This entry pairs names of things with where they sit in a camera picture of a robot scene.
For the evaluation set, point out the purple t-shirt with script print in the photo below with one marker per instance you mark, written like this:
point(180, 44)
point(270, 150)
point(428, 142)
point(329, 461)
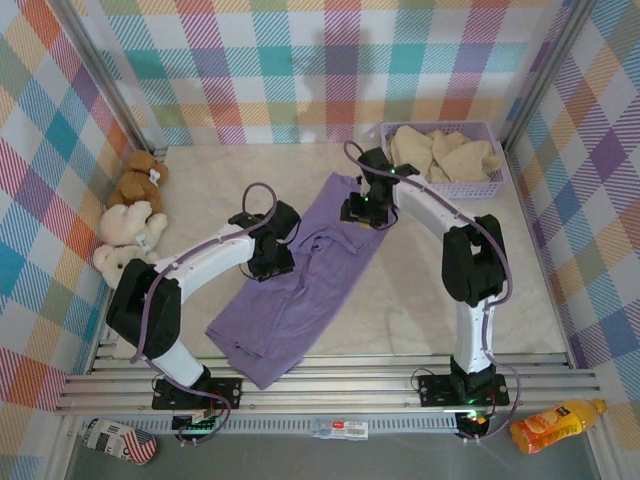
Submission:
point(300, 310)

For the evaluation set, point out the purple plastic basket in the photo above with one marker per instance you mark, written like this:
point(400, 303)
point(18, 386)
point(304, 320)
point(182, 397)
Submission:
point(470, 190)

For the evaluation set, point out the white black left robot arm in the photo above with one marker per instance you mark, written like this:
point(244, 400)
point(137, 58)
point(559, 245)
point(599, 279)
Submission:
point(210, 255)

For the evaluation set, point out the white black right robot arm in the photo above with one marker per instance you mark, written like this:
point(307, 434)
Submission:
point(430, 205)

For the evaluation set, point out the cream teddy bear without face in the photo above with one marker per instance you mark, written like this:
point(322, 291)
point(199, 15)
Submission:
point(125, 225)

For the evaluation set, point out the brown teddy bear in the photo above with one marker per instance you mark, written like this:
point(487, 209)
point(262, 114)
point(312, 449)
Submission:
point(135, 182)

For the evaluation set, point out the cream teddy bear black nose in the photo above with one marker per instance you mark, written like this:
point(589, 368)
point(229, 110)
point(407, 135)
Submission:
point(112, 260)

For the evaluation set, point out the left controller circuit board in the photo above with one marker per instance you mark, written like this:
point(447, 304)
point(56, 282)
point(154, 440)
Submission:
point(195, 424)

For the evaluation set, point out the controller circuit board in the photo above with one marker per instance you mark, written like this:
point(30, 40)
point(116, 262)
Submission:
point(475, 422)
point(195, 424)

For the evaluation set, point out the clear packet with red label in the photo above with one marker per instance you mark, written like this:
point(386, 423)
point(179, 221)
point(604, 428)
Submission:
point(342, 427)

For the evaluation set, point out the right controller circuit board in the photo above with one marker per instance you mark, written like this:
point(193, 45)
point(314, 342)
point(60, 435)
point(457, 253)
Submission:
point(475, 422)

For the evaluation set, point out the flag print fabric pouch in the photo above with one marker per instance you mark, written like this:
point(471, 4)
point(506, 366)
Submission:
point(115, 440)

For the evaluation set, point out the orange juice bottle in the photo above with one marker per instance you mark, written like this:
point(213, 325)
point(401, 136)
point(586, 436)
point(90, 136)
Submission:
point(550, 425)

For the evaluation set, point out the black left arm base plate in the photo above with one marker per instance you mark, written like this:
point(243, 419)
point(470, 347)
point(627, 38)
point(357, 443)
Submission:
point(225, 392)

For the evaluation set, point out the aluminium rail frame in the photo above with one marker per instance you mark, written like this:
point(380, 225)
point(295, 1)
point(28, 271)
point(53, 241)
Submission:
point(350, 385)

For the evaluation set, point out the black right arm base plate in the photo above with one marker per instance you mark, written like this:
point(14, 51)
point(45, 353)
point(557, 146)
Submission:
point(435, 390)

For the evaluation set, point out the aluminium corner post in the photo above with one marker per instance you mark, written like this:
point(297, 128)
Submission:
point(545, 70)
point(105, 75)

